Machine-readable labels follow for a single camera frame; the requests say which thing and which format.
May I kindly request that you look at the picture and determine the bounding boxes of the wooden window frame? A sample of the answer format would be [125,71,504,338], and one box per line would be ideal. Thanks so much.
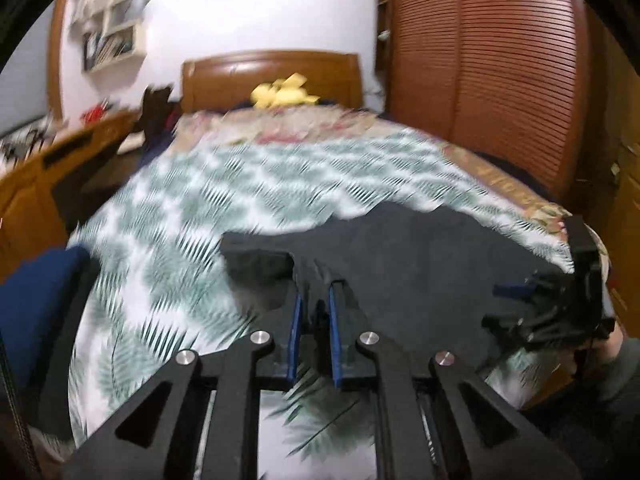
[47,0,71,121]

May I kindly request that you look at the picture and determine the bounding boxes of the black jacket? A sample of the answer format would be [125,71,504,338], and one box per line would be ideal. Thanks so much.
[220,202,576,376]

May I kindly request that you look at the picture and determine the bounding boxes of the wooden louvred wardrobe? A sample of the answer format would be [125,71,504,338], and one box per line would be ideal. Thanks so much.
[377,0,606,201]

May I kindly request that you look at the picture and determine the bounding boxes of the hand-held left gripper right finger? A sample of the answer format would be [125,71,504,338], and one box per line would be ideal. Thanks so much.
[326,280,583,480]

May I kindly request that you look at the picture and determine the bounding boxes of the floral bed quilt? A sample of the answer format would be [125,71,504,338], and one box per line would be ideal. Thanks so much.
[172,105,573,233]

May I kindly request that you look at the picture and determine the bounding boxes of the white wall shelf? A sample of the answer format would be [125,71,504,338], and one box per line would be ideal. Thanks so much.
[70,0,153,73]

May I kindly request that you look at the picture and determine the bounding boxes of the wooden desk cabinet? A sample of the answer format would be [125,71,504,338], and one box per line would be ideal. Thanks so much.
[0,110,146,281]

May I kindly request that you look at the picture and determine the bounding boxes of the blue office chair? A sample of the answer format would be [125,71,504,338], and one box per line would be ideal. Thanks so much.
[0,245,93,401]

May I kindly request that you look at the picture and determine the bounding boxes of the person's right forearm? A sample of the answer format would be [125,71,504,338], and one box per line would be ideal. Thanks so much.
[575,335,640,403]

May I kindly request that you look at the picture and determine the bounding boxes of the wooden bed headboard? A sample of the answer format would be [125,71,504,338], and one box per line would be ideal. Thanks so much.
[180,50,363,113]

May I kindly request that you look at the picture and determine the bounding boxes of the leaf-print blanket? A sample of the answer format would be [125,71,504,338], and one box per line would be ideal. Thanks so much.
[65,127,576,461]

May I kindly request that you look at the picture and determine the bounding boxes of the wooden side cabinet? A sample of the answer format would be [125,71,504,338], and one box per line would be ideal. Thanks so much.
[597,135,640,321]

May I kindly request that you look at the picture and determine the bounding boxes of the dark bag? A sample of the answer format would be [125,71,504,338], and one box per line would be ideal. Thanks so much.
[142,85,176,141]

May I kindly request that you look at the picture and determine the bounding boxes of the yellow plush toy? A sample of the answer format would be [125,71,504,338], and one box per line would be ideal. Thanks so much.
[250,74,321,110]

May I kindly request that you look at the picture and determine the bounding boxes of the black model figures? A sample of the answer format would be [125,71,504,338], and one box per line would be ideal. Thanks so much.
[0,127,56,161]

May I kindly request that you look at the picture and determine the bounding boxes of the red basket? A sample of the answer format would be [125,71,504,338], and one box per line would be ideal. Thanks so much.
[82,102,113,123]

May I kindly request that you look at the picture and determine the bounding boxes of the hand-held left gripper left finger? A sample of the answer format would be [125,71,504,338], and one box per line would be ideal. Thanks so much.
[60,292,303,480]

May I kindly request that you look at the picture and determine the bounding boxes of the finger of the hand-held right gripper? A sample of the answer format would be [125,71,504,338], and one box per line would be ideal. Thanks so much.
[482,305,576,356]
[492,270,576,306]

